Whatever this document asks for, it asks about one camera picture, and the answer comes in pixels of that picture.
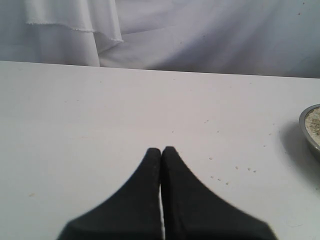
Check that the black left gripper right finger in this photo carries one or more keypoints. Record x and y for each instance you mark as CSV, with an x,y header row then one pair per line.
x,y
193,212

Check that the white backdrop cloth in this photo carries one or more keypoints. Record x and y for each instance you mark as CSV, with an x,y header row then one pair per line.
x,y
250,37

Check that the round metal tray of rice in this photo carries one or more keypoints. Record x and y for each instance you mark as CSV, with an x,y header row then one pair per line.
x,y
309,122

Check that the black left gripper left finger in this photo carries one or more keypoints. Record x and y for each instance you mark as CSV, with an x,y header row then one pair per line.
x,y
131,213

